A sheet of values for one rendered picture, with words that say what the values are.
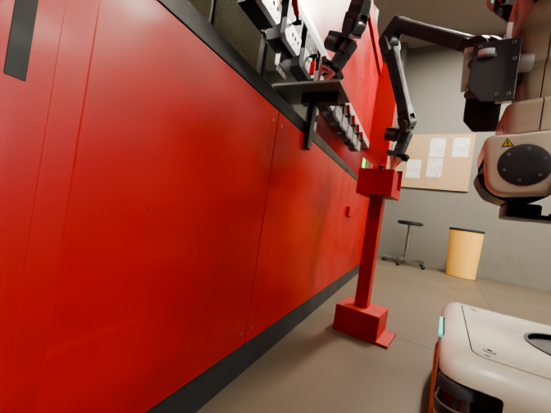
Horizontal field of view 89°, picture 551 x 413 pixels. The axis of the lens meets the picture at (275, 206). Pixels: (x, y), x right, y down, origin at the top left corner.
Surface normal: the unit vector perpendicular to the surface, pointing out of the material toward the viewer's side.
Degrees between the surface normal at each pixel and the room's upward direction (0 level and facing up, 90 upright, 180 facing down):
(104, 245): 90
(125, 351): 90
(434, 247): 90
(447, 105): 90
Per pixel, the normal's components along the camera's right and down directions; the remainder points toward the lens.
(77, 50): 0.89, 0.13
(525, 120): -0.52, -0.08
